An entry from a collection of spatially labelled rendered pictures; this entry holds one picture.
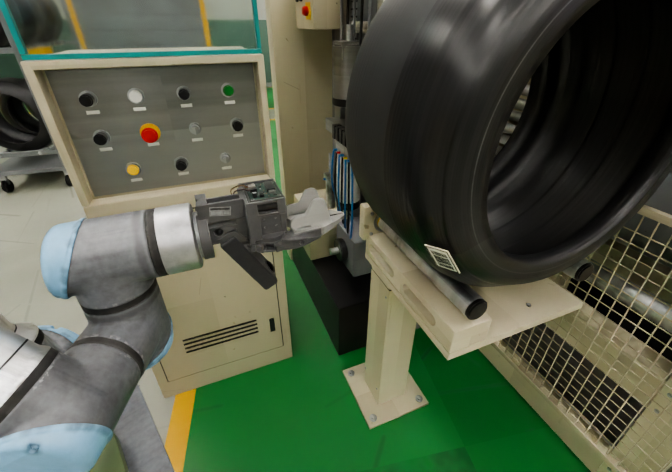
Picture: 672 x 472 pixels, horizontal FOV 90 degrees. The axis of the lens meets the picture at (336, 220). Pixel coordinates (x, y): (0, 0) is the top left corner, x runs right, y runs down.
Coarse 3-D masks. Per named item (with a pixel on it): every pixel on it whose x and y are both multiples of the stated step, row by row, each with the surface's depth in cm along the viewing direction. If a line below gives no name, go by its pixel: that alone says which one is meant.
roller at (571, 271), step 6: (576, 264) 70; (582, 264) 69; (588, 264) 69; (564, 270) 72; (570, 270) 70; (576, 270) 69; (582, 270) 69; (588, 270) 69; (570, 276) 71; (576, 276) 69; (582, 276) 69; (588, 276) 70
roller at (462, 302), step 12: (384, 228) 84; (396, 240) 79; (408, 252) 75; (420, 264) 71; (432, 276) 68; (444, 276) 66; (444, 288) 65; (456, 288) 63; (468, 288) 62; (456, 300) 62; (468, 300) 60; (480, 300) 60; (468, 312) 60; (480, 312) 61
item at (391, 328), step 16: (384, 288) 109; (384, 304) 112; (400, 304) 111; (368, 320) 128; (384, 320) 114; (400, 320) 115; (368, 336) 131; (384, 336) 117; (400, 336) 120; (368, 352) 135; (384, 352) 121; (400, 352) 125; (368, 368) 138; (384, 368) 126; (400, 368) 130; (368, 384) 142; (384, 384) 131; (400, 384) 136; (384, 400) 137
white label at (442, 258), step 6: (426, 246) 51; (432, 246) 50; (432, 252) 51; (438, 252) 50; (444, 252) 49; (438, 258) 52; (444, 258) 51; (450, 258) 49; (438, 264) 54; (444, 264) 52; (450, 264) 51; (450, 270) 53; (456, 270) 51
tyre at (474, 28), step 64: (448, 0) 40; (512, 0) 36; (576, 0) 36; (640, 0) 58; (384, 64) 48; (448, 64) 38; (512, 64) 37; (576, 64) 75; (640, 64) 65; (384, 128) 48; (448, 128) 40; (576, 128) 79; (640, 128) 68; (384, 192) 53; (448, 192) 44; (512, 192) 86; (576, 192) 76; (640, 192) 61; (512, 256) 57; (576, 256) 63
